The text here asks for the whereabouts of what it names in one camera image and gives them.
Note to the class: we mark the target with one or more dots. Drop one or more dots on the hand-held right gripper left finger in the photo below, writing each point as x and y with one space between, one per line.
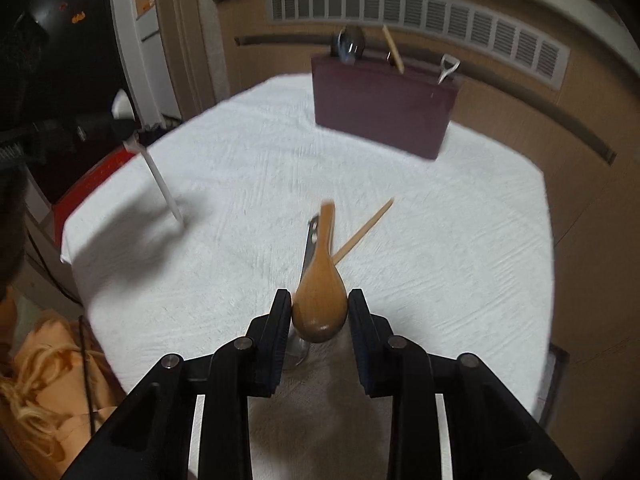
274 350

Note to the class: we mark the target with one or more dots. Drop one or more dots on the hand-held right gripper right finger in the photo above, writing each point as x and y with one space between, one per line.
361 350

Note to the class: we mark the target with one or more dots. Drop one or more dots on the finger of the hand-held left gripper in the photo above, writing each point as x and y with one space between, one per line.
102 124

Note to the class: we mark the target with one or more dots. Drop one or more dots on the wooden spoon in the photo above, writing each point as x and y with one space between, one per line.
320 305

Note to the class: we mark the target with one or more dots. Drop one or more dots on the white plastic spoon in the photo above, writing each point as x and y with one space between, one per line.
162 187

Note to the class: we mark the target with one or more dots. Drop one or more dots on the purple utensil holder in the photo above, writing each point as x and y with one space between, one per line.
380 105

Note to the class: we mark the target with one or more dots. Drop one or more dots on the black metal spoon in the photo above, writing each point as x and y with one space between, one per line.
350 42

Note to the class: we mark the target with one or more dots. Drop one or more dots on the silver shovel-shaped spoon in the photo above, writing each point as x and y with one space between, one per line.
446 67

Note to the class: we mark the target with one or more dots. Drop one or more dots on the wooden chopstick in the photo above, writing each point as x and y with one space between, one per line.
365 232
393 50

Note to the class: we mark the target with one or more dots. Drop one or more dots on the small black object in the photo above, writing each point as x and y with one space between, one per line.
152 134

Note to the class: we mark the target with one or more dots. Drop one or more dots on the dark panel with orange lights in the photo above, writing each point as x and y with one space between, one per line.
60 35

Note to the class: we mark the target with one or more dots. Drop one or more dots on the dark metal utensil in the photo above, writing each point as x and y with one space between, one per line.
311 240

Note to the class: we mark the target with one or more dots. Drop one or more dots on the white textured cloth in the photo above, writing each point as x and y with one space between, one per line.
450 240

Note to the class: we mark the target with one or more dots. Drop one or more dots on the orange cloth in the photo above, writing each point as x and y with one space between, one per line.
45 385

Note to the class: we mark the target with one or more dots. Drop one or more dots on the white vent grille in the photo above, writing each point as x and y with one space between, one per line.
440 25

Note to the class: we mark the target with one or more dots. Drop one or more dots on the white door frame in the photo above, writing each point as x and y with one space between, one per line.
125 35

